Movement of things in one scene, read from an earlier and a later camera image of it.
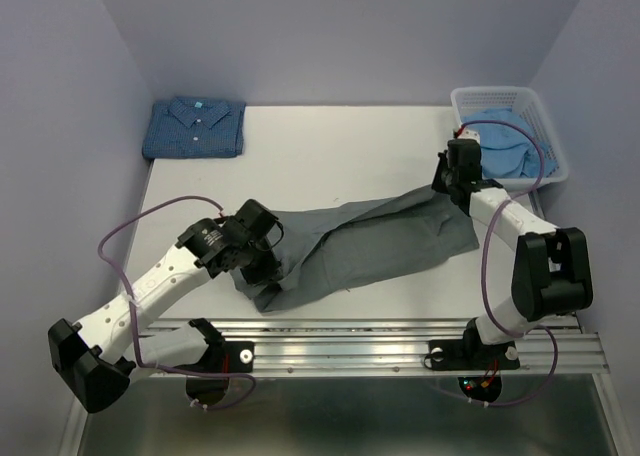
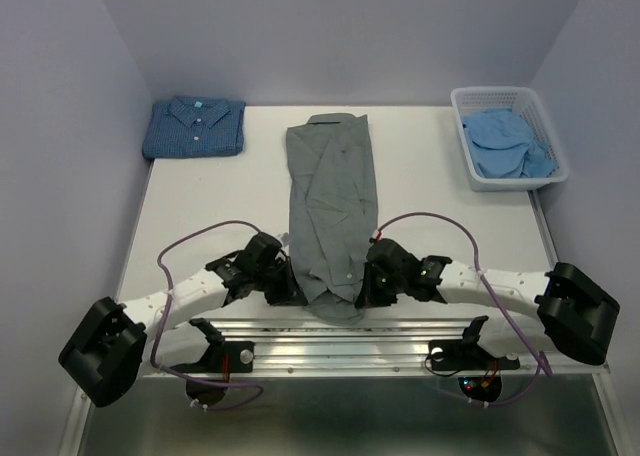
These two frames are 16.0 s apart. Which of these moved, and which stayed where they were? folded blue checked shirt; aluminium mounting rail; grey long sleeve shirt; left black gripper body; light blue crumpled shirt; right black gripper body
Moved: right black gripper body; grey long sleeve shirt; left black gripper body
Stayed: folded blue checked shirt; light blue crumpled shirt; aluminium mounting rail
